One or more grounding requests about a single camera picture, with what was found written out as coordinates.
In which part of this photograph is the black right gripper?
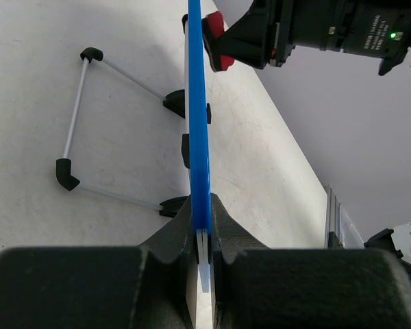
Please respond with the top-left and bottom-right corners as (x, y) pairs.
(217, 0), (411, 76)

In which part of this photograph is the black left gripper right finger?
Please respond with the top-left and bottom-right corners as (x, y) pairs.
(211, 195), (411, 328)

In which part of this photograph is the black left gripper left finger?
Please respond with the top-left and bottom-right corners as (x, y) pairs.
(0, 197), (195, 328)

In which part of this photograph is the red bone-shaped eraser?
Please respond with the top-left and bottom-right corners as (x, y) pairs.
(201, 11), (234, 73)

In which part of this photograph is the blue framed whiteboard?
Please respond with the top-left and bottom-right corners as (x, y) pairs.
(184, 1), (213, 328)

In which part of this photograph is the aluminium mounting rail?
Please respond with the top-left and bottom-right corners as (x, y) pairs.
(325, 186), (364, 249)

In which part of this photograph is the whiteboard wire stand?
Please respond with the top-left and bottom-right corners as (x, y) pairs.
(55, 13), (213, 219)

